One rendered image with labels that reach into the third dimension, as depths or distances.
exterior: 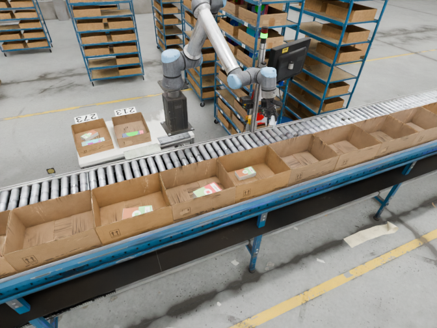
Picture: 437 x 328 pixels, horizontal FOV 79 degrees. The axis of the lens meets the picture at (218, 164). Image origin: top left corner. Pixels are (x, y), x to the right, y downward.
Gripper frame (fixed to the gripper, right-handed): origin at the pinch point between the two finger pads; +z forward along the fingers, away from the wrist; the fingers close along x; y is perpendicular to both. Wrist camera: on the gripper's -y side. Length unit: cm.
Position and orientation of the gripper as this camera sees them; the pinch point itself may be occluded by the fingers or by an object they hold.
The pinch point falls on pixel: (270, 125)
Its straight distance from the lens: 182.3
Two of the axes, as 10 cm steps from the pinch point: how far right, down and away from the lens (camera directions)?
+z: 1.0, 8.5, 5.2
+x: 6.3, 3.5, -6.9
